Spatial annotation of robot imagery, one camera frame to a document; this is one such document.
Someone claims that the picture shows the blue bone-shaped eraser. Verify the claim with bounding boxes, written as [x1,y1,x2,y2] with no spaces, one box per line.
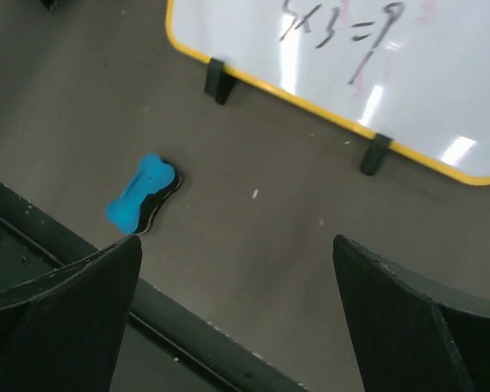
[105,154,183,235]

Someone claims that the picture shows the yellow framed whiteboard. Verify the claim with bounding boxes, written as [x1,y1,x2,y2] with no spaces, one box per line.
[166,1,490,186]

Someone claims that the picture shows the black whiteboard foot right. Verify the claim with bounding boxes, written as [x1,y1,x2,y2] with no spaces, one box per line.
[359,133,393,176]

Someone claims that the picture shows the black whiteboard foot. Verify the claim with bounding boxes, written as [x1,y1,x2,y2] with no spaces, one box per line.
[359,133,393,176]
[204,57,238,105]

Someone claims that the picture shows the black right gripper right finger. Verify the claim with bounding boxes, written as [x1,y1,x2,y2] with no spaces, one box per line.
[333,234,490,391]

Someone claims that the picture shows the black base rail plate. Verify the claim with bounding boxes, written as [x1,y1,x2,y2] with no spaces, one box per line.
[0,182,303,391]

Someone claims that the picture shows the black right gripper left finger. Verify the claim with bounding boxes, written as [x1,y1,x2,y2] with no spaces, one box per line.
[0,236,142,392]

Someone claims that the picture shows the black whiteboard foot left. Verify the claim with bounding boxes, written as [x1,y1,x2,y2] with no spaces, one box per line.
[204,57,238,105]

